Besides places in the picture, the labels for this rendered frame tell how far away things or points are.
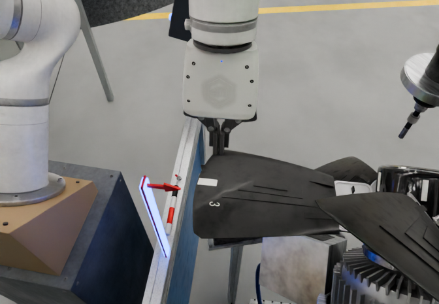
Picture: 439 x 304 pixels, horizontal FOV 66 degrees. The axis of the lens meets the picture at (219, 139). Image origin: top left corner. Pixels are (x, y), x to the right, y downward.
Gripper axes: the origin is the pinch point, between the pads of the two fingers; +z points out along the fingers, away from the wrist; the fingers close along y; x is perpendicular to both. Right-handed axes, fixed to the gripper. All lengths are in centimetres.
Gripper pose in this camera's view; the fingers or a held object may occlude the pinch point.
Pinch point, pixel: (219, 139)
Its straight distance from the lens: 51.8
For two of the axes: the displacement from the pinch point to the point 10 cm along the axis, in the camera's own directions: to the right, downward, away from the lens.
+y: 9.9, 0.8, -0.7
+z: -0.3, 8.2, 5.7
